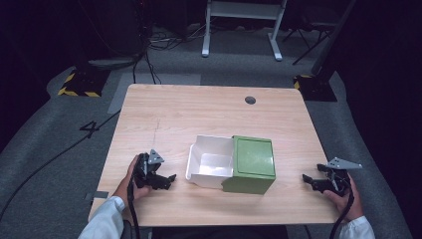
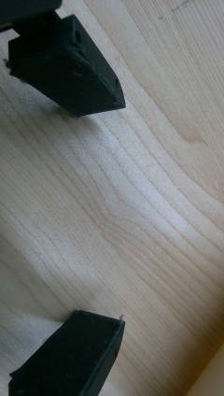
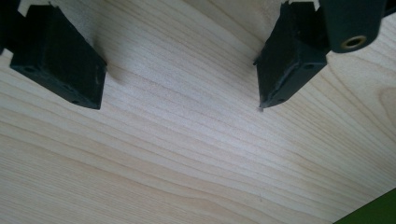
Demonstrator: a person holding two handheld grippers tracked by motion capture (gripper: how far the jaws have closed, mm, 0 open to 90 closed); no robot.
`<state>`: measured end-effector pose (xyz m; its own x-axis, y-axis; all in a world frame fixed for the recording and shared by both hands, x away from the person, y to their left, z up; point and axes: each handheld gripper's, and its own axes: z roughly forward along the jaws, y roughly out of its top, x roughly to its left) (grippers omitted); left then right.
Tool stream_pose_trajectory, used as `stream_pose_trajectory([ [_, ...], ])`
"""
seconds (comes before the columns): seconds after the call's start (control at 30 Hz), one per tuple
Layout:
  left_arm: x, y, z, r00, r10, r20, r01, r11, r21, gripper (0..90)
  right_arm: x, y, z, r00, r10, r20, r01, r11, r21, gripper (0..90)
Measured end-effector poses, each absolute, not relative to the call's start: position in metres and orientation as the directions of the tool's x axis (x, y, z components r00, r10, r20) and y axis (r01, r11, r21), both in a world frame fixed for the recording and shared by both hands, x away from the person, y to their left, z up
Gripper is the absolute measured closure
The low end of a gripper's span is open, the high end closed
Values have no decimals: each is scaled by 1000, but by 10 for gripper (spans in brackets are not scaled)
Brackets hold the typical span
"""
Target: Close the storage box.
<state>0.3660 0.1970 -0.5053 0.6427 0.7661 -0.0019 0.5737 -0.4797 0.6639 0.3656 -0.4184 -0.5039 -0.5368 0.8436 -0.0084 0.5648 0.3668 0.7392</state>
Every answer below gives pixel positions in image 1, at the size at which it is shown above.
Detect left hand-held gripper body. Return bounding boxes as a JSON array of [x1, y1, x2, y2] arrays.
[[133, 148, 165, 190]]

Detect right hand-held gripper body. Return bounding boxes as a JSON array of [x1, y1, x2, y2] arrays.
[[324, 156, 363, 194]]

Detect white plastic drawer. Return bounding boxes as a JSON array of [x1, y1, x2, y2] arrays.
[[184, 133, 236, 190]]

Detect green drawer box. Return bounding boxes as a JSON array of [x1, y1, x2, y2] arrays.
[[221, 134, 278, 196]]

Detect person's left hand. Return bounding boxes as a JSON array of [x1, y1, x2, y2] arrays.
[[112, 154, 154, 202]]

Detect person's right hand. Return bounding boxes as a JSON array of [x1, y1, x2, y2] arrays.
[[322, 181, 365, 223]]

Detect grey tape strip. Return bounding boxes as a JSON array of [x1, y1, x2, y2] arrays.
[[84, 190, 110, 202]]

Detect black yellow striped stand base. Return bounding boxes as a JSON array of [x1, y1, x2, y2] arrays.
[[293, 74, 338, 103], [57, 67, 111, 99]]

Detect black folding stand legs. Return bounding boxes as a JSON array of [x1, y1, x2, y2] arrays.
[[282, 19, 336, 67]]

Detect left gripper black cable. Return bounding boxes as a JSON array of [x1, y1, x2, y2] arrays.
[[126, 178, 141, 239]]

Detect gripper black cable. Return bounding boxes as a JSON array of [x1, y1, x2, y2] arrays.
[[126, 178, 141, 239], [328, 185, 355, 239]]

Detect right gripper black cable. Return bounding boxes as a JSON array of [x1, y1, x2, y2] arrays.
[[328, 185, 355, 239]]

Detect long black floor cable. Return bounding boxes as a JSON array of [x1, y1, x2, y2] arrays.
[[0, 109, 122, 223]]

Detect grey slanted metal post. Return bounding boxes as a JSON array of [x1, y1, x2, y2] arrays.
[[311, 0, 358, 78]]

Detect bundle of black floor cables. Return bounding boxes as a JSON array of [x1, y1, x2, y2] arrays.
[[131, 21, 204, 86]]

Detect white metal stand frame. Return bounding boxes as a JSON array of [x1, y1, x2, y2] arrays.
[[201, 0, 289, 63]]

